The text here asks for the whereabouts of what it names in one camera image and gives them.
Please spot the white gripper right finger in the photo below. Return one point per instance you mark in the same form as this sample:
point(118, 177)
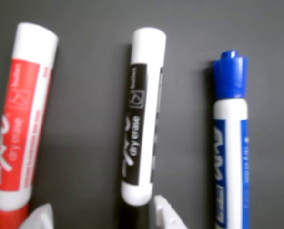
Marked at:
point(164, 214)

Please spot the grey rubber mat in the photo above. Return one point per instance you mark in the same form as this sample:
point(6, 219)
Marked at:
point(89, 71)

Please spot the blue dry erase marker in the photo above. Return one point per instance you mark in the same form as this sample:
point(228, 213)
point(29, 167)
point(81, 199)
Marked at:
point(230, 119)

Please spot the black dry erase marker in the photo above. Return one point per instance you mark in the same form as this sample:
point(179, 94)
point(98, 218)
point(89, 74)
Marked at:
point(142, 143)

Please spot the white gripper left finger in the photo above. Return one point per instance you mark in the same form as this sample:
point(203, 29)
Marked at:
point(42, 218)

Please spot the red dry erase marker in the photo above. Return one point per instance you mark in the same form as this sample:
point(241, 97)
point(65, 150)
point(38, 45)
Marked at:
point(25, 95)

